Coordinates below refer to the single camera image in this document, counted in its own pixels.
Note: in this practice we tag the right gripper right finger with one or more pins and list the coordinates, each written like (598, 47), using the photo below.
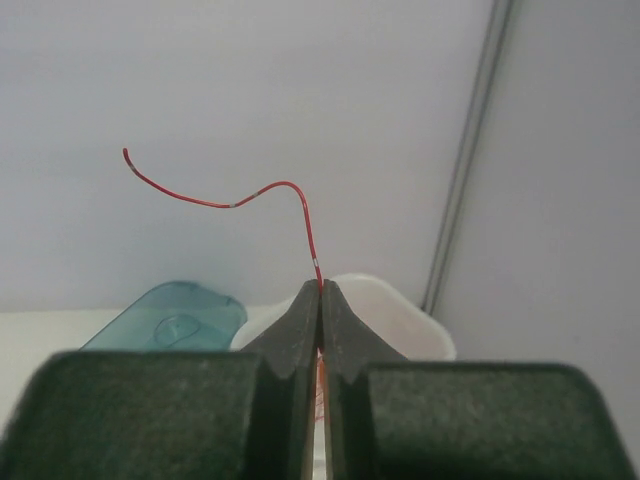
(388, 417)

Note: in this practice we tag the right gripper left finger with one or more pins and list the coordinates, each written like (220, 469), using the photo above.
(244, 414)

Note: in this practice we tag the white deep plastic basket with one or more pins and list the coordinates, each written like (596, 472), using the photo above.
(404, 326)

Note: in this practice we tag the teal transparent plastic tray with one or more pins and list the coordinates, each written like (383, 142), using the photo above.
(174, 316)

